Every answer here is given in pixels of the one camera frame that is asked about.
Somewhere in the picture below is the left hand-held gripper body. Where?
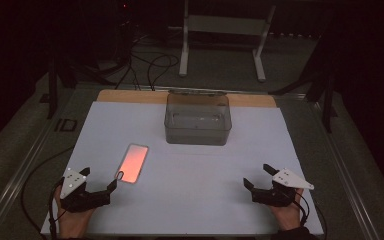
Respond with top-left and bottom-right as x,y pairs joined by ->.
59,167 -> 111,213

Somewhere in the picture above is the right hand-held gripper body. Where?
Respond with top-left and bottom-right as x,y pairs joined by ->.
251,168 -> 315,208

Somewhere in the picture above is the smartphone with pink screen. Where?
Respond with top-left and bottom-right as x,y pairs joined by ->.
114,143 -> 150,184

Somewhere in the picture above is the clear plastic box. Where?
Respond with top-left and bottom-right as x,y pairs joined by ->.
164,92 -> 233,146

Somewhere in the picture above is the clear plastic box lid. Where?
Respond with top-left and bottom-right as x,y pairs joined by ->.
168,88 -> 228,98

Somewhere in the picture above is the person's right hand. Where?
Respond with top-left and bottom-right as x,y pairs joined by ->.
268,188 -> 305,232

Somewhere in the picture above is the person's left hand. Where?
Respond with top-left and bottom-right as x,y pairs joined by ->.
53,184 -> 96,239

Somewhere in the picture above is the white table mat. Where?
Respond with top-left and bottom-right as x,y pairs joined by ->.
40,100 -> 324,236

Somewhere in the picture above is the black stand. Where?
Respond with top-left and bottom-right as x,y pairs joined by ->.
39,56 -> 78,120
269,33 -> 340,134

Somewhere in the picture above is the white metal stand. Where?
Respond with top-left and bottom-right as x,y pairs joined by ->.
178,0 -> 277,83

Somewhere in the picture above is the left hand-held gripper black cable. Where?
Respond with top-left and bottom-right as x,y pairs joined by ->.
47,178 -> 66,240

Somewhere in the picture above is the black cable on floor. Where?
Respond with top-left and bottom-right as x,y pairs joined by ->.
20,145 -> 76,236

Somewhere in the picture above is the black square floor frame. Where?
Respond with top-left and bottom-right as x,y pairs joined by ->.
54,118 -> 79,133

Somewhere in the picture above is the aluminium floor rail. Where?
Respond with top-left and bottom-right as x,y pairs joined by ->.
0,96 -> 78,240
308,99 -> 379,240

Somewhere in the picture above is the thin black floor cable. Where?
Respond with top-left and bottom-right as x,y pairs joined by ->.
114,54 -> 142,91

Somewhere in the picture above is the looped black floor cable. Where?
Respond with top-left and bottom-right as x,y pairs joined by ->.
146,54 -> 181,92

